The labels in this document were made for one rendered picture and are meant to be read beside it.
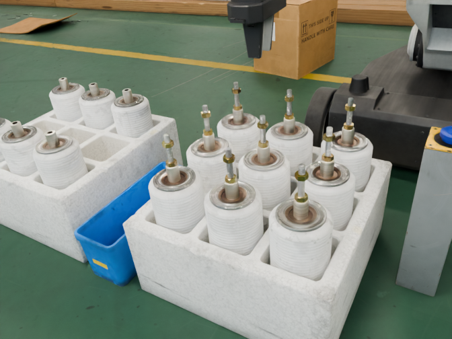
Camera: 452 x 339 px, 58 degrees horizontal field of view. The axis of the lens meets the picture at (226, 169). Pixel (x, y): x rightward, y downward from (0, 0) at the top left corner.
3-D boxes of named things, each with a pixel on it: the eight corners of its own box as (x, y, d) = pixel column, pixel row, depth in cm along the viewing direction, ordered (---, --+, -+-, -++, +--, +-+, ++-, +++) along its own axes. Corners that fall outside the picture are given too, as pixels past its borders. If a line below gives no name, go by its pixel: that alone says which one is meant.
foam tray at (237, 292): (233, 187, 111) (228, 128, 101) (381, 227, 93) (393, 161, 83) (140, 289, 84) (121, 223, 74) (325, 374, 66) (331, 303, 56)
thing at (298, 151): (270, 187, 98) (268, 120, 88) (310, 189, 96) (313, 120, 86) (266, 213, 90) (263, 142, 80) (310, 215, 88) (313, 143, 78)
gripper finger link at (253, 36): (246, 56, 63) (244, 14, 60) (265, 57, 62) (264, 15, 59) (241, 59, 62) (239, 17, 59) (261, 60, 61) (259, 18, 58)
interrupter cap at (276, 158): (284, 173, 71) (284, 169, 71) (241, 172, 72) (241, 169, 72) (285, 150, 77) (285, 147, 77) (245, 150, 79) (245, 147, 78)
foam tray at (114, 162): (90, 147, 136) (74, 97, 127) (185, 173, 118) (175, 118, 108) (-17, 216, 109) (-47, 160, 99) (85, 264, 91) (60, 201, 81)
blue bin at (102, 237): (170, 197, 110) (163, 159, 103) (204, 208, 104) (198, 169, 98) (86, 274, 89) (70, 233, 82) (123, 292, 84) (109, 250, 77)
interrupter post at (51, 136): (55, 142, 88) (50, 128, 86) (62, 144, 87) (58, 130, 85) (46, 147, 86) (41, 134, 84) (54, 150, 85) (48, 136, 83)
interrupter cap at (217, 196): (224, 218, 62) (223, 214, 62) (201, 194, 68) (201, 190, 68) (264, 200, 65) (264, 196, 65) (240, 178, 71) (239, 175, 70)
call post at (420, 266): (401, 260, 85) (430, 128, 67) (438, 272, 81) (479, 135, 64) (394, 284, 80) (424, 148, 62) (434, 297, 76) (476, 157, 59)
